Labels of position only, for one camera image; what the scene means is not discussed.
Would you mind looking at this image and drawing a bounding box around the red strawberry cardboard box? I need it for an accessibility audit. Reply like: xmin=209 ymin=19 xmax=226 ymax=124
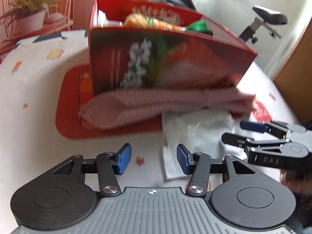
xmin=88 ymin=0 xmax=257 ymax=95

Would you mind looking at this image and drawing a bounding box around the person right hand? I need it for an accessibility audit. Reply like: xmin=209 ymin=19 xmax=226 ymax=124
xmin=280 ymin=170 xmax=312 ymax=195

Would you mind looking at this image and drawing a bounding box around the patterned white tablecloth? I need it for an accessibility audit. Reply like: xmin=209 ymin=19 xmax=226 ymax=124
xmin=0 ymin=28 xmax=300 ymax=198

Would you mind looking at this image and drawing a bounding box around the clear plastic bag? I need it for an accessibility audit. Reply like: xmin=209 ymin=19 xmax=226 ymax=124
xmin=162 ymin=109 xmax=247 ymax=180

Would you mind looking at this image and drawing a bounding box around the black exercise bike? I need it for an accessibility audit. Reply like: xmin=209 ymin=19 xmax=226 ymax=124
xmin=165 ymin=0 xmax=288 ymax=44

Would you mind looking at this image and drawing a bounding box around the orange floral oven mitt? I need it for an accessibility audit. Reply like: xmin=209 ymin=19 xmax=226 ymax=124
xmin=124 ymin=13 xmax=187 ymax=32

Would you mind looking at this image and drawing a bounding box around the room scene backdrop poster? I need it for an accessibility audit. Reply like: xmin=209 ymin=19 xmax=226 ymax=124
xmin=1 ymin=0 xmax=157 ymax=54

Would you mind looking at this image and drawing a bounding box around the pink knitted cloth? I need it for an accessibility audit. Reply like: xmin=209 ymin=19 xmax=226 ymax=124
xmin=79 ymin=88 xmax=255 ymax=130

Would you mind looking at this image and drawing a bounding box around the green soft item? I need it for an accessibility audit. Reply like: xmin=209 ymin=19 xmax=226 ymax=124
xmin=183 ymin=20 xmax=209 ymax=33

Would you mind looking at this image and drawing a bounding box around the black mesh glove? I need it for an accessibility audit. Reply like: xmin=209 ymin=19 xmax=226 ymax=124
xmin=204 ymin=30 xmax=213 ymax=36

